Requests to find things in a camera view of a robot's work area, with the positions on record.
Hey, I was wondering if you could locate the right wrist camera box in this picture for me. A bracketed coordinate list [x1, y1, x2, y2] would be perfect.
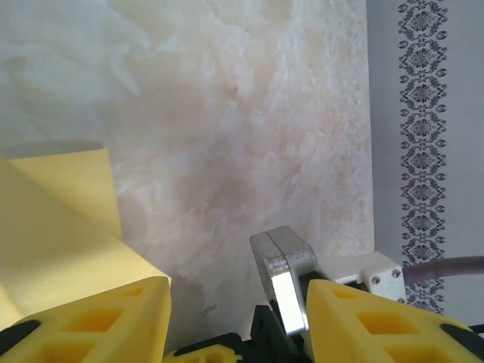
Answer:
[249, 225, 408, 338]

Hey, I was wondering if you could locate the yellow cloth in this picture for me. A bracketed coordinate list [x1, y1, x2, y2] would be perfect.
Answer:
[0, 149, 173, 334]

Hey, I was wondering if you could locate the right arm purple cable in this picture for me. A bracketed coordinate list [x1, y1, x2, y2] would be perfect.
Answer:
[402, 256, 484, 288]

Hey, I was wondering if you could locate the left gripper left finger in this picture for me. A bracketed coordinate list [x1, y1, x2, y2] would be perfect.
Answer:
[0, 275, 173, 363]

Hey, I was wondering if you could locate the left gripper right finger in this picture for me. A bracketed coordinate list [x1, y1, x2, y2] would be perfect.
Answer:
[304, 278, 484, 363]

